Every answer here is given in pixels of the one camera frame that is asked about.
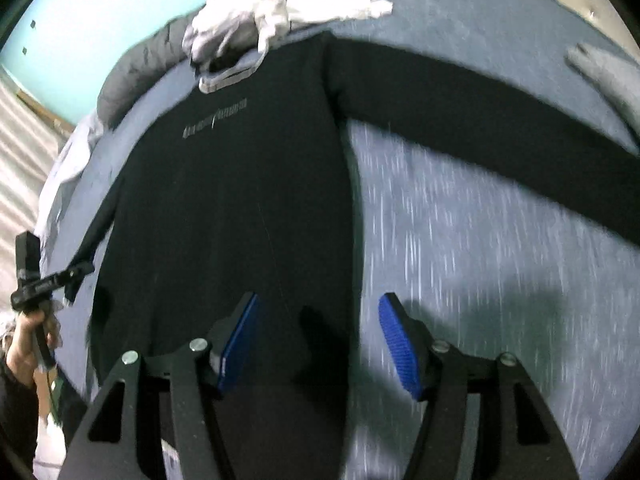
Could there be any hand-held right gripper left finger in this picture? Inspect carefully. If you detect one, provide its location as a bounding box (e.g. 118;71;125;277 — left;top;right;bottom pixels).
60;291;261;480

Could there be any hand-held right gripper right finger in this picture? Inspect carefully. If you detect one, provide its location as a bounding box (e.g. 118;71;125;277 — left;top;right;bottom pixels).
377;292;581;480

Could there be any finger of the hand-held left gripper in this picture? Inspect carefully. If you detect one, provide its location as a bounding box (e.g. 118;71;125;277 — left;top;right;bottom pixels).
59;261;96;287

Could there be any black sweater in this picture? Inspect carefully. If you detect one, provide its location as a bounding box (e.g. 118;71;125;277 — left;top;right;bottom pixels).
65;30;640;480

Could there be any person's left forearm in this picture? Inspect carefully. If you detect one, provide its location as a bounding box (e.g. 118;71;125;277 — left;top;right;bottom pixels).
0;360;42;468

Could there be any person's left hand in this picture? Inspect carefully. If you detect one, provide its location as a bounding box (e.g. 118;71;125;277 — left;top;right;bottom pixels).
5;302;62;387

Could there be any pale grey cloth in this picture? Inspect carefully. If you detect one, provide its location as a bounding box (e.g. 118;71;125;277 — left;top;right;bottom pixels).
37;110;107;261

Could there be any dark grey rolled duvet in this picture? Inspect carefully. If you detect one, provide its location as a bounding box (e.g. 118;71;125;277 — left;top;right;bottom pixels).
97;0;521;126

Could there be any white crumpled shirt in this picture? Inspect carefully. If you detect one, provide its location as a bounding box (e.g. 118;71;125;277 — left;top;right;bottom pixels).
182;0;393;57

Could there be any folded grey garment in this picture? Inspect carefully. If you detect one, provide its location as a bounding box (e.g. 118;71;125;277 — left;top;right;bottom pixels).
565;42;640;131

